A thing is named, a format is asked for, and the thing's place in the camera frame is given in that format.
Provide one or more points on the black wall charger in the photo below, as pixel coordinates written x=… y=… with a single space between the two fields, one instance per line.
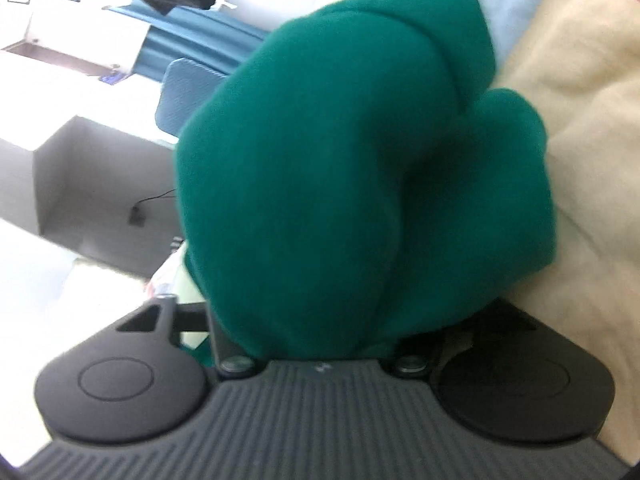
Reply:
x=136 y=216

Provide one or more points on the blue curtain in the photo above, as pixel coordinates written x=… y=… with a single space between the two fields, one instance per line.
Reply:
x=190 y=30

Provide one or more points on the blue padded panel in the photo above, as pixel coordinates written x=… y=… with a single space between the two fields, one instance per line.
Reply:
x=185 y=95

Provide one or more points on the grey wardrobe cabinet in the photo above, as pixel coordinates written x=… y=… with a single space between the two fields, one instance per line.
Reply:
x=75 y=175

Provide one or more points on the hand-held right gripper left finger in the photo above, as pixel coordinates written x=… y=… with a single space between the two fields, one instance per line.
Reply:
x=220 y=340

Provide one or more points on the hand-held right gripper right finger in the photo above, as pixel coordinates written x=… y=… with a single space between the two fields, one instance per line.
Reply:
x=411 y=364

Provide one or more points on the green hoodie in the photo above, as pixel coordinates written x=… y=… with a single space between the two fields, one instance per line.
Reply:
x=350 y=160

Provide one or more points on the patchwork quilt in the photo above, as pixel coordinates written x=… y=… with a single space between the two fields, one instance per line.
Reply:
x=590 y=110

